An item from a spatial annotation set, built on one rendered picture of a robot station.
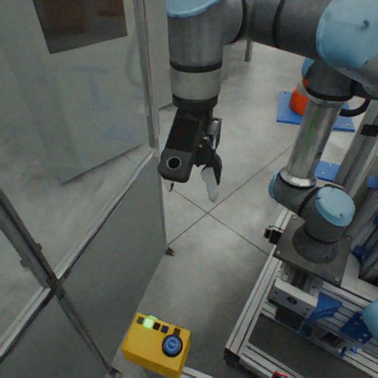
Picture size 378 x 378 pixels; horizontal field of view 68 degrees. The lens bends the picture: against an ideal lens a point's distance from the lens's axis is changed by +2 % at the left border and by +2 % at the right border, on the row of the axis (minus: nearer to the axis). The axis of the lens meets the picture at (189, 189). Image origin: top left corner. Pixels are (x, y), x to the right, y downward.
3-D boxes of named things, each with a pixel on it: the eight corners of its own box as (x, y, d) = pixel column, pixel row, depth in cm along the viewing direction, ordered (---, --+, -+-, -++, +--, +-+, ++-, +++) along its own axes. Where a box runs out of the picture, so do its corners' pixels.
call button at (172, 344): (162, 351, 72) (162, 349, 71) (167, 335, 75) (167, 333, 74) (176, 356, 71) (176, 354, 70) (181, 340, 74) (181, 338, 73)
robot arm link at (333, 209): (329, 249, 87) (346, 220, 78) (292, 222, 94) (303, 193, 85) (349, 229, 92) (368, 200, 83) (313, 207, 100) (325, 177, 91)
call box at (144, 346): (125, 361, 79) (119, 348, 72) (141, 325, 86) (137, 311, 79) (179, 383, 75) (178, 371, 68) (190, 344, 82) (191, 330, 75)
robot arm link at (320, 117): (296, 224, 93) (371, 46, 57) (260, 200, 102) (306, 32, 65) (317, 208, 99) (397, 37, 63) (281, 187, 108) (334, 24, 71)
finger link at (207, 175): (232, 185, 57) (220, 147, 52) (226, 205, 53) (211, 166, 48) (218, 186, 58) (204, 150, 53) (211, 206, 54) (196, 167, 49)
